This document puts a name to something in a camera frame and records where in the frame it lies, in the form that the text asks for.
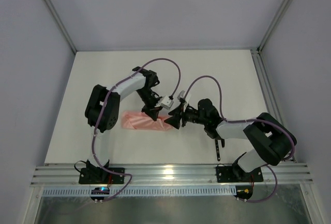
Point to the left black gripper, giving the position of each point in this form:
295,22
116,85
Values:
151,107

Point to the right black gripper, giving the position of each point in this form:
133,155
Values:
181,116

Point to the pink cloth napkin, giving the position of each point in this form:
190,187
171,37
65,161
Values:
140,121

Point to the black handled fork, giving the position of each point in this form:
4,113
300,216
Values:
217,150

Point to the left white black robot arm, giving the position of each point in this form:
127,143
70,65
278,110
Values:
102,109

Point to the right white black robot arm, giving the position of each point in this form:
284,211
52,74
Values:
271,141

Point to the left black controller board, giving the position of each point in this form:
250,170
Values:
99,194

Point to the black controller board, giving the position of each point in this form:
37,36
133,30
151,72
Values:
244,192
99,194

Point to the right black controller board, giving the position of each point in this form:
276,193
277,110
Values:
244,192

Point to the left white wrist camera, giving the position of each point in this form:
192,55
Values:
165,102

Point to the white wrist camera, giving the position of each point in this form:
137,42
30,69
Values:
165,102
184,97

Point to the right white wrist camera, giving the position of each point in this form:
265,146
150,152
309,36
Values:
184,97

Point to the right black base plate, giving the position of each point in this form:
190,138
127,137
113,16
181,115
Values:
234,174

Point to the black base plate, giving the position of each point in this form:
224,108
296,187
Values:
234,174
99,176

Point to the slotted grey cable duct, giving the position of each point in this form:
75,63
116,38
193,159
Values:
144,191

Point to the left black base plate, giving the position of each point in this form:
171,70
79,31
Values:
99,176

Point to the right aluminium side rail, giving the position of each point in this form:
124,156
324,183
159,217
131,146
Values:
266,86

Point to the aluminium front rail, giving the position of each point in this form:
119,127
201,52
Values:
171,174

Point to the left aluminium corner post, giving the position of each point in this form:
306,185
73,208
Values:
60,25

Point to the aluminium corner post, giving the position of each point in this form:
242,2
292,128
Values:
280,12
60,25

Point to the right aluminium corner post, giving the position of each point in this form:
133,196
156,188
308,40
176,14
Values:
280,12

